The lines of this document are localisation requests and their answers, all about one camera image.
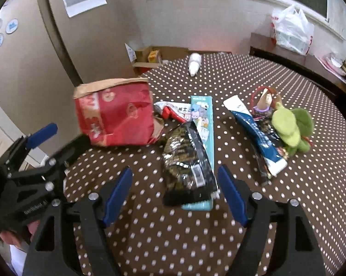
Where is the red paper bag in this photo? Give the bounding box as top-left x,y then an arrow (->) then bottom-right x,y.
73,78 -> 165,148

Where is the dark wooden side table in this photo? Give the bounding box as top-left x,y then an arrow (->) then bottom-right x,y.
249,32 -> 346,92

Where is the green plush toy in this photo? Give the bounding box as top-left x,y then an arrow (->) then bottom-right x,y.
271,103 -> 314,154

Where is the small brown cardboard box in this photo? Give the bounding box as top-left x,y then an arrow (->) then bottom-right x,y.
135,49 -> 150,63

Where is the white and blue toothpaste tube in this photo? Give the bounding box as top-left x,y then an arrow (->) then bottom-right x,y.
223,95 -> 288,176

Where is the black and gold snack packet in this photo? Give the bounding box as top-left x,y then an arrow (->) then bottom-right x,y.
161,121 -> 219,207

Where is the champagne double-door refrigerator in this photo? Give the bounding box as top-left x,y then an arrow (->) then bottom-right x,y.
0,0 -> 150,161

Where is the white printed sheet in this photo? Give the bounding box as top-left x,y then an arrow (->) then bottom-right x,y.
61,0 -> 108,18

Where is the red and white snack packet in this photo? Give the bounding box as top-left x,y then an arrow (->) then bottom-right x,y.
153,101 -> 192,123

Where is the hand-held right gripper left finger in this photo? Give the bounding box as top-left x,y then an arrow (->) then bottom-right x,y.
26,166 -> 133,276

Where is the group of round character magnets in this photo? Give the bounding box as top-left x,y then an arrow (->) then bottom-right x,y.
0,18 -> 19,58

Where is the brown polka dot tablecloth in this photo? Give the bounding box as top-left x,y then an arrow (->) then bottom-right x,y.
62,52 -> 346,276

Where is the open cardboard box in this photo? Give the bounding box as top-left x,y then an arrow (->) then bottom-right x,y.
132,46 -> 191,75

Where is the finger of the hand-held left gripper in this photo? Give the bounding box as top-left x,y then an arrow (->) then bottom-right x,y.
9,135 -> 91,196
0,123 -> 58,173

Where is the person's left forearm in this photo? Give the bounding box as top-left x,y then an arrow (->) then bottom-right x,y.
0,221 -> 43,249

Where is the white plastic bag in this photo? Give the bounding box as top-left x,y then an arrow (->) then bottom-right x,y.
271,4 -> 315,56

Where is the teal toothpaste box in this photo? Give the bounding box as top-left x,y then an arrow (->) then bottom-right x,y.
181,95 -> 214,211

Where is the tan figurine with red cord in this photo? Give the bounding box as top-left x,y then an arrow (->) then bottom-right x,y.
249,87 -> 280,118

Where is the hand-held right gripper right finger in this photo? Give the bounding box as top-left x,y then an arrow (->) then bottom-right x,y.
217,164 -> 326,276

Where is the white plastic bottle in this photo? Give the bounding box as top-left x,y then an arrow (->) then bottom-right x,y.
189,53 -> 202,77

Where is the white printed card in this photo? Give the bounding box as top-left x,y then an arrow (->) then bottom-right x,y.
125,43 -> 136,63

